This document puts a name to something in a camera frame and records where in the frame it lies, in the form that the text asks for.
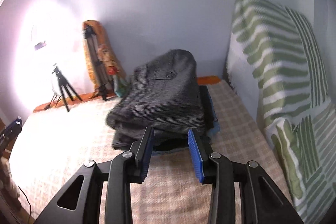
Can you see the green striped pillow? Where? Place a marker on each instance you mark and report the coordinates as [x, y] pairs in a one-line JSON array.
[[279, 46]]

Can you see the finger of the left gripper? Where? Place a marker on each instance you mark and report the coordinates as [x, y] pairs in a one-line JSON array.
[[10, 132]]

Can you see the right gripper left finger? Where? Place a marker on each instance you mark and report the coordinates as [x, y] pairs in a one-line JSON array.
[[79, 199]]

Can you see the orange patterned scarf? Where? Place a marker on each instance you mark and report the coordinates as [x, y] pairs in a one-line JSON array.
[[105, 53]]

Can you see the black folded garment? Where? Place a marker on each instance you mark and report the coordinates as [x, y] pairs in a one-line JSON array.
[[171, 121]]

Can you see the green leaf pillow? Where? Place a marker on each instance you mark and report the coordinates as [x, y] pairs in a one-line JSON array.
[[305, 147]]

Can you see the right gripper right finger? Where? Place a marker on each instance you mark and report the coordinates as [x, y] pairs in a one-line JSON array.
[[261, 199]]

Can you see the black mini tripod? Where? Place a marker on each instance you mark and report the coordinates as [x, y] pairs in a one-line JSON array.
[[64, 87]]

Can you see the pink plaid bed sheet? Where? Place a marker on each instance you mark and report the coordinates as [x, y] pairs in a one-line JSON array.
[[54, 144]]

